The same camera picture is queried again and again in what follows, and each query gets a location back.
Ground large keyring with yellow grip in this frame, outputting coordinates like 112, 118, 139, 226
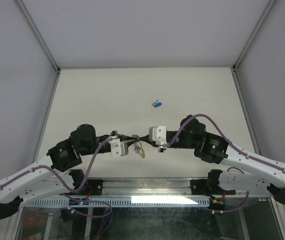
131, 134, 146, 159

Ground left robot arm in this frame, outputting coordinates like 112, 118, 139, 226
0, 124, 141, 220

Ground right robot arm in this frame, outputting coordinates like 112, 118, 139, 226
140, 114, 285, 205

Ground key bunch with blue fob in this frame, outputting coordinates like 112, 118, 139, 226
151, 100, 162, 108

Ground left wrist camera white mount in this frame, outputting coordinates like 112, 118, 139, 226
108, 136, 129, 158

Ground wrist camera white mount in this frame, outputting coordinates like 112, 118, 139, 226
108, 136, 129, 158
148, 125, 168, 148

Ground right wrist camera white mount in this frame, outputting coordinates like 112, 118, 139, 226
148, 125, 168, 148

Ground aluminium mounting rail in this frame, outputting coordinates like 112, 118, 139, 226
14, 176, 282, 200

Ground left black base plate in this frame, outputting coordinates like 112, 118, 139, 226
66, 179, 104, 198

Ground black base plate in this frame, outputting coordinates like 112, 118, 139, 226
189, 179, 236, 197
66, 179, 104, 198

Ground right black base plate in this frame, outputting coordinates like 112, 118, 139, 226
189, 179, 236, 197

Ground white slotted cable duct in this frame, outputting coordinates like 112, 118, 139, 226
27, 195, 210, 208

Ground right aluminium frame post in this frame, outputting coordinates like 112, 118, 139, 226
230, 0, 279, 154

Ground aluminium frame post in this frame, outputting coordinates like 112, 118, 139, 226
14, 0, 61, 163
230, 0, 279, 154

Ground left aluminium frame post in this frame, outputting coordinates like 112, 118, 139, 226
14, 0, 61, 163

